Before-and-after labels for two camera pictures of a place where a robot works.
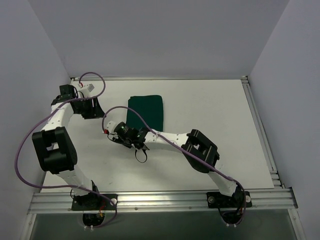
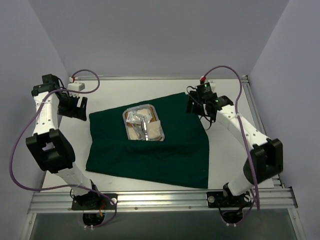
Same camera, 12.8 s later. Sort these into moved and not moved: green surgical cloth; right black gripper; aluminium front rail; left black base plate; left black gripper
Moved: left black gripper; right black gripper; green surgical cloth
Not moved: left black base plate; aluminium front rail
